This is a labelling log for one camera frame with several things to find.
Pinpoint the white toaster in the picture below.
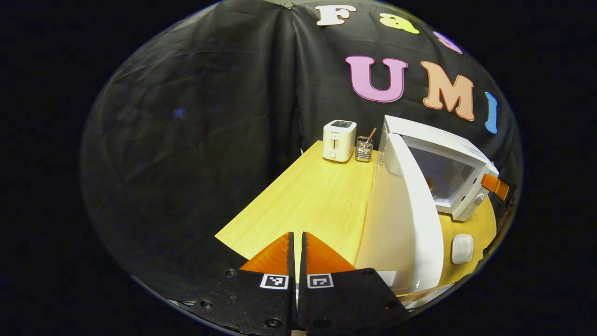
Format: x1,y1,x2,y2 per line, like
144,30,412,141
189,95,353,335
322,120,357,163

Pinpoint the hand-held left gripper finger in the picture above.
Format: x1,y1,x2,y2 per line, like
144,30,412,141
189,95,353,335
188,231,298,336
298,231,412,336

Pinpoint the white square plate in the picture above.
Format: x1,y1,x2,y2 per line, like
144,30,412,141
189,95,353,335
451,234,474,265

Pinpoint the white microwave oven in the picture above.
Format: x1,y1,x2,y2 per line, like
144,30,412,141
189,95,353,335
354,115,500,308

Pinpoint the clear glass cup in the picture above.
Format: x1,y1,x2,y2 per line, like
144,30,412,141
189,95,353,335
355,136,374,162

